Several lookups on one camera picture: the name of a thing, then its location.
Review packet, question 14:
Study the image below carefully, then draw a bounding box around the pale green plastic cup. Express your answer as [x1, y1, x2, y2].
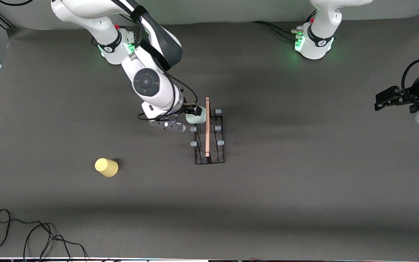
[185, 106, 207, 125]

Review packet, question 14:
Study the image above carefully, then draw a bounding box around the black wire cup holder rack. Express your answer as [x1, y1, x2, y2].
[189, 96, 227, 165]

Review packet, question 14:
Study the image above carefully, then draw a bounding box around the yellow plastic cup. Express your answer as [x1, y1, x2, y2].
[95, 158, 119, 178]

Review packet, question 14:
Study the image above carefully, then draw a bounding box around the dark grey table mat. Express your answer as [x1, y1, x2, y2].
[0, 15, 419, 259]

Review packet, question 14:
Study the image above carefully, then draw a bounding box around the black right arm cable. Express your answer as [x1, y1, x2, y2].
[111, 0, 198, 121]

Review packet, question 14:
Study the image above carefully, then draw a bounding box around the black left base cable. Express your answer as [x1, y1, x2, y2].
[251, 20, 301, 40]

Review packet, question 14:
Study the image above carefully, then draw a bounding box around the thin black loose cable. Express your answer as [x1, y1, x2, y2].
[0, 209, 88, 262]

